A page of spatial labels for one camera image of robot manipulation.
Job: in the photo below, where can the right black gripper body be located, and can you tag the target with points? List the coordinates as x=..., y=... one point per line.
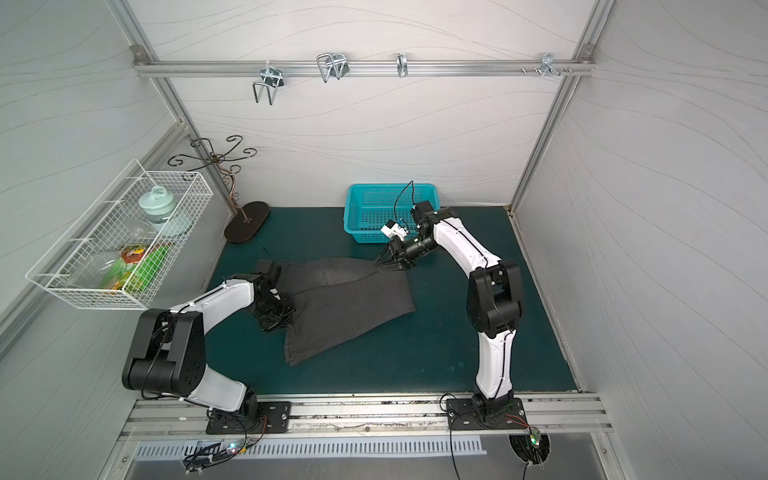
x=398, y=252

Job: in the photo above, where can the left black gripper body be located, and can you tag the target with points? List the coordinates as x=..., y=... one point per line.
x=274, y=313

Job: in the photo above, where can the teal plastic basket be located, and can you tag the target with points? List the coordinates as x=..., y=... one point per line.
x=370, y=205

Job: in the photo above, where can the dark grey long pants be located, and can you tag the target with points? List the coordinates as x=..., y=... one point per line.
x=337, y=300

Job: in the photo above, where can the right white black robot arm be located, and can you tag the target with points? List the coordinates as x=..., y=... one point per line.
x=495, y=301

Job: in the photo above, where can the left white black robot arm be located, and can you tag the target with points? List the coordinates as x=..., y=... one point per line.
x=167, y=356

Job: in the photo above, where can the ornate metal hook stand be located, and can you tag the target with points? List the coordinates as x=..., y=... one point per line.
x=248, y=218

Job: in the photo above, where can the green table mat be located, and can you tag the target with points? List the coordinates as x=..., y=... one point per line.
x=434, y=349

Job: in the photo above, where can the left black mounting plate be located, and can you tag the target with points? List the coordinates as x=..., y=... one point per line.
x=258, y=418

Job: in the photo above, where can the black mounting plate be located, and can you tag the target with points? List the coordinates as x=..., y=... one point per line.
x=464, y=414
x=258, y=418

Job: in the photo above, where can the colourful snack packet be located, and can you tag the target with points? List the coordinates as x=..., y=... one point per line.
x=135, y=269

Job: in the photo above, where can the pale green lidded jar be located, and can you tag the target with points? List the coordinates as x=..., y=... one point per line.
x=157, y=204

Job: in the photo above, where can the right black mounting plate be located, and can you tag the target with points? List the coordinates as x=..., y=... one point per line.
x=464, y=414

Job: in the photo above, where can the clear plastic bag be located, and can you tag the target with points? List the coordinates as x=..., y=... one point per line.
x=89, y=269

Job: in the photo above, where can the small metal clip hook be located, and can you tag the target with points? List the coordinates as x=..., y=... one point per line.
x=402, y=65

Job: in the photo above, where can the metal loop hook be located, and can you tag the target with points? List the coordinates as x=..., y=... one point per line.
x=332, y=65

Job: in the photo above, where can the metal double hook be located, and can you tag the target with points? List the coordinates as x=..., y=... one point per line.
x=266, y=88

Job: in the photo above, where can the right circuit board in hole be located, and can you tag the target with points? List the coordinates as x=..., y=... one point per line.
x=532, y=447

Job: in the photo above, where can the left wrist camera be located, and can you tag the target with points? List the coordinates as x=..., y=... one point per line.
x=268, y=272

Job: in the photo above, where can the left circuit board with wires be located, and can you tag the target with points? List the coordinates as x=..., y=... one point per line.
x=209, y=456

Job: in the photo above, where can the white wire wall basket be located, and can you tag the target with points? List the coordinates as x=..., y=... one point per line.
x=97, y=229

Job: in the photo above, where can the white slotted cable duct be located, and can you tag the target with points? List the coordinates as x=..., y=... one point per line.
x=327, y=447

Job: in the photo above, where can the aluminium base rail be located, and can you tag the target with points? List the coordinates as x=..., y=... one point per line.
x=369, y=415

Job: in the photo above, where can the metal bracket hook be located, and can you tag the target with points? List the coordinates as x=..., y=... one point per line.
x=547, y=68

